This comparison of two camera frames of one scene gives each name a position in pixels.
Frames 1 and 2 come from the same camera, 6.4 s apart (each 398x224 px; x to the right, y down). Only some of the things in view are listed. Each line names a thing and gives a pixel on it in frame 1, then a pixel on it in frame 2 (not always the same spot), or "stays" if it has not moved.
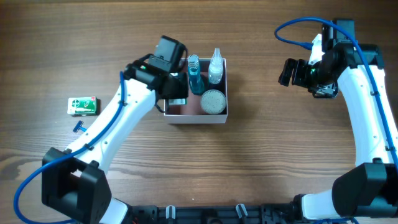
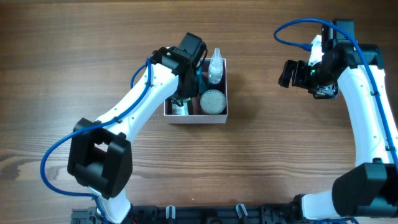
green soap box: [83, 106] → [188, 100]
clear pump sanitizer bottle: [216, 68] stays
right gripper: [298, 73] stays
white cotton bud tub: [213, 101] stays
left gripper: [176, 86] → [188, 90]
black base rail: [280, 213] stays
